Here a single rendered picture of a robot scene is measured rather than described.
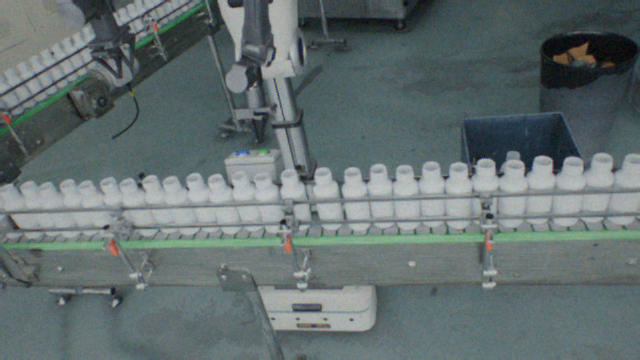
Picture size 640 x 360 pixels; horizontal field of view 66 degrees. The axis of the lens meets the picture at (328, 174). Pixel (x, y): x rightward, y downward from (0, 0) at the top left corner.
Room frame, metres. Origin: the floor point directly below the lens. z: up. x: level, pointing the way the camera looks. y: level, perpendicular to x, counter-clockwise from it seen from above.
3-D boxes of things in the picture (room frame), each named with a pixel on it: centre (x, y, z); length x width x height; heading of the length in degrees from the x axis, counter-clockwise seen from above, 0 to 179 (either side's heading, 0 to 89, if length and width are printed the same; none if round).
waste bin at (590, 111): (2.22, -1.42, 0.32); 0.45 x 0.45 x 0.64
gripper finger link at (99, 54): (1.16, 0.45, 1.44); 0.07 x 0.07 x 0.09; 76
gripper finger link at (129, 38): (1.19, 0.44, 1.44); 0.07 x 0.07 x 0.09; 76
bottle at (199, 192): (1.00, 0.33, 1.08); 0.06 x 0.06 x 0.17
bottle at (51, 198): (1.09, 0.73, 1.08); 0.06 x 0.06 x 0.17
